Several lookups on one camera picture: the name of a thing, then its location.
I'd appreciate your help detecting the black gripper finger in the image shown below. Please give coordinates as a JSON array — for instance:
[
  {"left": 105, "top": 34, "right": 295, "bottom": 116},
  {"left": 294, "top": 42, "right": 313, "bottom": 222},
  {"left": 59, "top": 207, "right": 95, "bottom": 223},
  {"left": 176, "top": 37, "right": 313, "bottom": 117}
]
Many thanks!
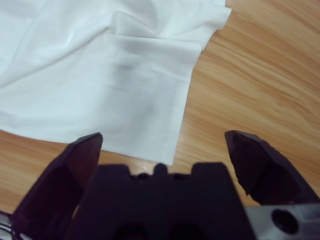
[
  {"left": 11, "top": 131, "right": 104, "bottom": 240},
  {"left": 224, "top": 129, "right": 320, "bottom": 208}
]

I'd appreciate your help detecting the white t-shirt with black print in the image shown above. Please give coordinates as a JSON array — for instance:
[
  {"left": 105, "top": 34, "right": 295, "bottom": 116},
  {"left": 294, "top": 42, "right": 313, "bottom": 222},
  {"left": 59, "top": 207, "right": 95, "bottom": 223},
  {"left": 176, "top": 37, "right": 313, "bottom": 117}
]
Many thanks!
[{"left": 0, "top": 0, "right": 233, "bottom": 166}]

